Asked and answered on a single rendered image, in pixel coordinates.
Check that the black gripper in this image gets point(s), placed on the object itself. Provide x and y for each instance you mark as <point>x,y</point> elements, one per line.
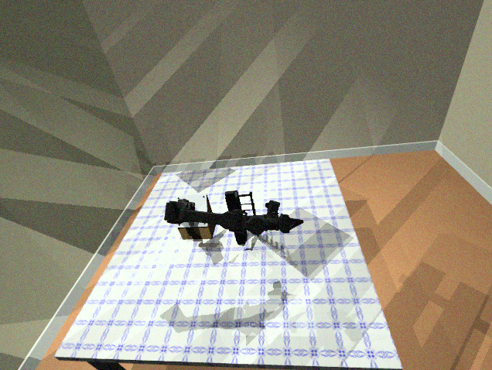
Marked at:
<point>283,222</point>

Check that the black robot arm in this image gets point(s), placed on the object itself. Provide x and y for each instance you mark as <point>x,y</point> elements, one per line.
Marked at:
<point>183,211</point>

